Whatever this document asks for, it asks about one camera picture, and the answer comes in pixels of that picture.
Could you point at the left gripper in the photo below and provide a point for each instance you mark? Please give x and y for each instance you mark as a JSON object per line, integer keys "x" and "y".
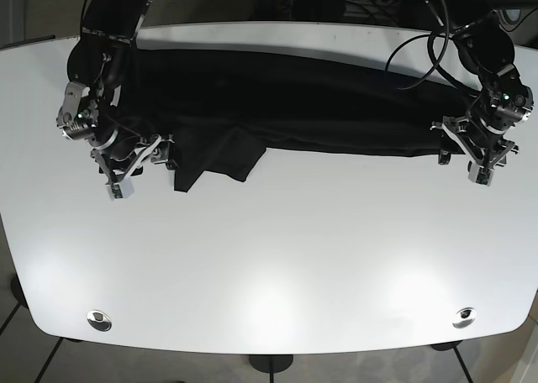
{"x": 480, "y": 132}

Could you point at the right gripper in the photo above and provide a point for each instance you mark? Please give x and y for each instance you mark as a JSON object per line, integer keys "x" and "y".
{"x": 119, "y": 153}

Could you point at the plain black T-shirt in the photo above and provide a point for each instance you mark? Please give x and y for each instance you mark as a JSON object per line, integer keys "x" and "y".
{"x": 224, "y": 109}

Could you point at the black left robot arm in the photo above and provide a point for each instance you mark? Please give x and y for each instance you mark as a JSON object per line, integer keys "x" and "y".
{"x": 484, "y": 49}

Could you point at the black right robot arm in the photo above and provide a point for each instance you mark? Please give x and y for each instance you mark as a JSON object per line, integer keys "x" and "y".
{"x": 105, "y": 56}

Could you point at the right chrome table grommet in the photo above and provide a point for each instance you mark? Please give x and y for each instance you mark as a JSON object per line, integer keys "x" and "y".
{"x": 464, "y": 317}

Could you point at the chrome table grommet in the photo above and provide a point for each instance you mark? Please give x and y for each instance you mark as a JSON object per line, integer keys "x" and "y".
{"x": 99, "y": 320}
{"x": 464, "y": 317}

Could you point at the left chrome table grommet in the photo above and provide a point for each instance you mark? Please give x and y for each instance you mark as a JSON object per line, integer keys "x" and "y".
{"x": 99, "y": 320}

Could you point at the black table base foot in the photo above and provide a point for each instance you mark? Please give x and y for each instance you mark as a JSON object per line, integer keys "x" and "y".
{"x": 267, "y": 363}

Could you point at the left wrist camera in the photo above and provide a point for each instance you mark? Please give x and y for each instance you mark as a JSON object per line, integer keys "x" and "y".
{"x": 480, "y": 175}

